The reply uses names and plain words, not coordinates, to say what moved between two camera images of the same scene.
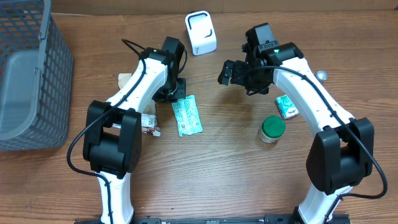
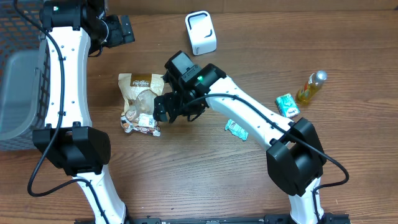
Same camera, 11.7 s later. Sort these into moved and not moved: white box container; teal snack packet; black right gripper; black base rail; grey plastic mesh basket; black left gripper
Moved: black right gripper; black left gripper; teal snack packet
Not moved: black base rail; grey plastic mesh basket; white box container
